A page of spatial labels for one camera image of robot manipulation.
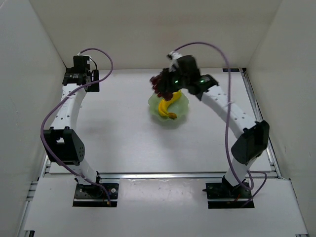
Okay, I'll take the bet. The dark red grape bunch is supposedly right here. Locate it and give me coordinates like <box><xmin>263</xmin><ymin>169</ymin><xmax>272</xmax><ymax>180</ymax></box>
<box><xmin>150</xmin><ymin>71</ymin><xmax>173</xmax><ymax>101</ymax></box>

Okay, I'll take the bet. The yellow fake banana bunch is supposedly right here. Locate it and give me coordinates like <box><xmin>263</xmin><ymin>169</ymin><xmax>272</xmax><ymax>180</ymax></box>
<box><xmin>158</xmin><ymin>90</ymin><xmax>182</xmax><ymax>119</ymax></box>

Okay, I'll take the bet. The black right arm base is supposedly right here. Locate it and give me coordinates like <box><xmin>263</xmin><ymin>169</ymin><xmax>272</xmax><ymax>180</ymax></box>
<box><xmin>202</xmin><ymin>178</ymin><xmax>255</xmax><ymax>209</ymax></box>

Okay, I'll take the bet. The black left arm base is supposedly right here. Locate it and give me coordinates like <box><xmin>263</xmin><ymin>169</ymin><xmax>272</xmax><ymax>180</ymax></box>
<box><xmin>73</xmin><ymin>183</ymin><xmax>119</xmax><ymax>207</ymax></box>

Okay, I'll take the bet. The green glass fruit bowl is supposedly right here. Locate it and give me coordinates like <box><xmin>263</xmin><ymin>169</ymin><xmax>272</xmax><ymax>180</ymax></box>
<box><xmin>148</xmin><ymin>92</ymin><xmax>190</xmax><ymax>128</ymax></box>

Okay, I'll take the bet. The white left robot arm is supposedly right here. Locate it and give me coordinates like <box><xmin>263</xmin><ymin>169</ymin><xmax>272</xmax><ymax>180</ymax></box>
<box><xmin>44</xmin><ymin>55</ymin><xmax>100</xmax><ymax>185</ymax></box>

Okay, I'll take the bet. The aluminium front rail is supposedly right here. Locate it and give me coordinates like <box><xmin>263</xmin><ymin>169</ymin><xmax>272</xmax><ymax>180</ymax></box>
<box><xmin>43</xmin><ymin>169</ymin><xmax>278</xmax><ymax>179</ymax></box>

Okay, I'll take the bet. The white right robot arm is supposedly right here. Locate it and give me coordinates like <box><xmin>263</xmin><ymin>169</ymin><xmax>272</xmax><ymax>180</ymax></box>
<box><xmin>151</xmin><ymin>52</ymin><xmax>270</xmax><ymax>187</ymax></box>

